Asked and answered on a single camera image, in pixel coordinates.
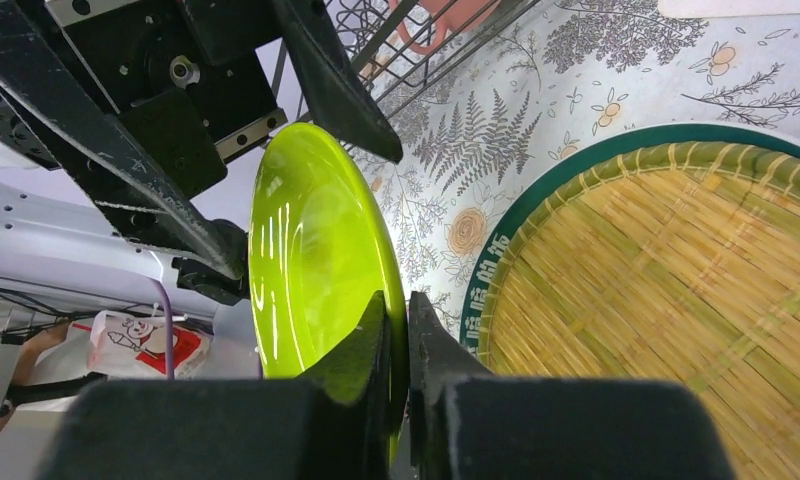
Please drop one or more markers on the woven bamboo tray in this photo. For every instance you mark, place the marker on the woven bamboo tray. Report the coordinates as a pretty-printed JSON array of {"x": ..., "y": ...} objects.
[{"x": 680, "y": 262}]

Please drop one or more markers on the lime green plate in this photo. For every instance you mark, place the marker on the lime green plate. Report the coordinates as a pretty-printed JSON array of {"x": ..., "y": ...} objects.
[{"x": 318, "y": 250}]

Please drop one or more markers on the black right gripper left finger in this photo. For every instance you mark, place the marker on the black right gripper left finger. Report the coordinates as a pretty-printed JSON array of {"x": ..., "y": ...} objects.
[{"x": 327, "y": 423}]

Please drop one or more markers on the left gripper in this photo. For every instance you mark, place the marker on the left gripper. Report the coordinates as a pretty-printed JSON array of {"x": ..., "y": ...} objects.
[{"x": 182, "y": 93}]

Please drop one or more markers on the black wire dish rack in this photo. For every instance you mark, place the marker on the black wire dish rack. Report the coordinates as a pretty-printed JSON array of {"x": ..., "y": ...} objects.
[{"x": 393, "y": 45}]

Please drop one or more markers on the pink ceramic mug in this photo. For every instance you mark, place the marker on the pink ceramic mug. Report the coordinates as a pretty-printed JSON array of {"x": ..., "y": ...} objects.
[{"x": 448, "y": 17}]

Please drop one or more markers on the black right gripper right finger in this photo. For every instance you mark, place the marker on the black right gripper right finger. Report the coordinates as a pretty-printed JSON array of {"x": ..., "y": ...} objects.
[{"x": 468, "y": 423}]

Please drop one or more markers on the white red printed bag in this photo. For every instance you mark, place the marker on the white red printed bag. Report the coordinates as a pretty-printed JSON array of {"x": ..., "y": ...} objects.
[{"x": 125, "y": 346}]

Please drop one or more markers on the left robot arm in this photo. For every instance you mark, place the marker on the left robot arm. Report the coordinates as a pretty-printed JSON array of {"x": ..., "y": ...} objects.
[{"x": 67, "y": 232}]

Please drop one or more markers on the green white chessboard mat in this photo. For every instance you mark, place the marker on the green white chessboard mat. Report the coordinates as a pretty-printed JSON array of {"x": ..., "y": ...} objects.
[{"x": 688, "y": 9}]

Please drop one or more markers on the white plate green red rim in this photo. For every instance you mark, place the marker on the white plate green red rim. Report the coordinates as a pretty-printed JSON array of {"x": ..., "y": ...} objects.
[{"x": 547, "y": 183}]

